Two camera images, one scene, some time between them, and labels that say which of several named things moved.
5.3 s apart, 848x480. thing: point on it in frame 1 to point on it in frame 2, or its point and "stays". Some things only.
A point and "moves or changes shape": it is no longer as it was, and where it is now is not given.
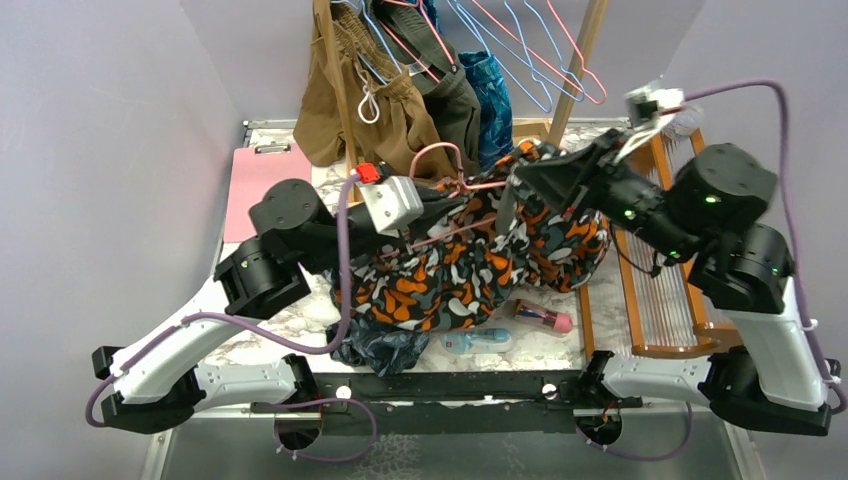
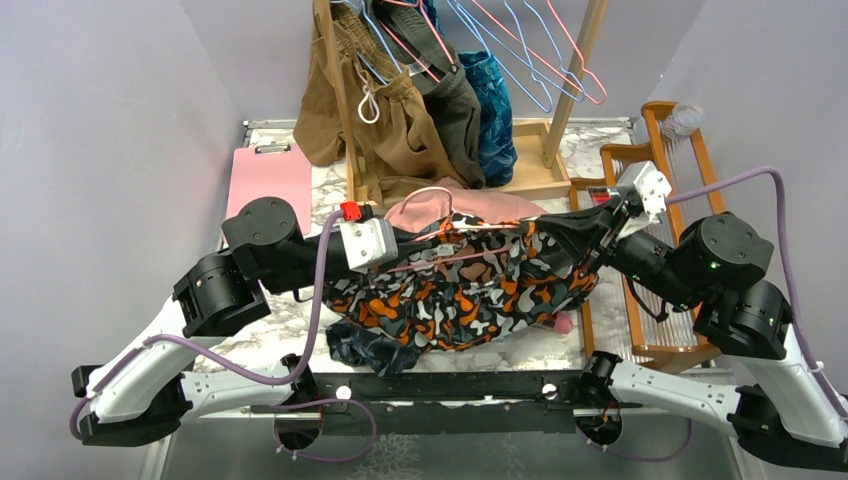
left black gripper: [431, 212] to [407, 244]
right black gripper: [572, 182] to [588, 228]
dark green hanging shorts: [412, 36] stays
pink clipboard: [254, 171] stays
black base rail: [451, 404] stays
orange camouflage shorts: [463, 262] moves or changes shape
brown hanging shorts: [389, 123] stays
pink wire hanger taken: [462, 187] to [458, 217]
